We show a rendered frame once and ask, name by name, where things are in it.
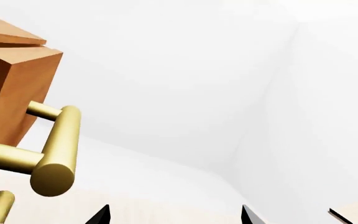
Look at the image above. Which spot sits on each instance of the wooden cabinet body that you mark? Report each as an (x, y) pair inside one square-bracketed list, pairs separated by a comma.
[(2, 32)]

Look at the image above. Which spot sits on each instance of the wooden cabinet drawer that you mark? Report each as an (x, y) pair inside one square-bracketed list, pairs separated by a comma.
[(17, 81)]

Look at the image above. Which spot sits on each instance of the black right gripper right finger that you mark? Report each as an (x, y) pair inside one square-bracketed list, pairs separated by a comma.
[(250, 217)]

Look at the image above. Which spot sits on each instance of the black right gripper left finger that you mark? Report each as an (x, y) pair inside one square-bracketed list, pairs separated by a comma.
[(102, 217)]

